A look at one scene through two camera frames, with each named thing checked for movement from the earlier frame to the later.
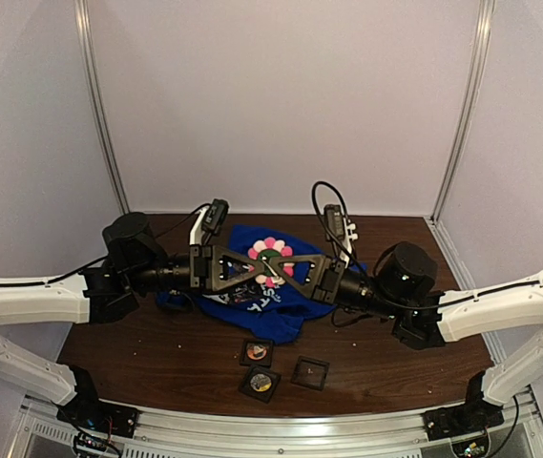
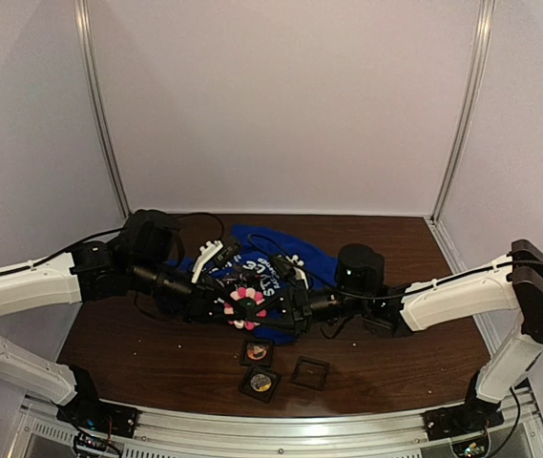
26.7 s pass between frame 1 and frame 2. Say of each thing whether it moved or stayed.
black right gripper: moved
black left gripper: moved
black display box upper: stayed
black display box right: stayed
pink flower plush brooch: moved
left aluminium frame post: stayed
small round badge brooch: stayed
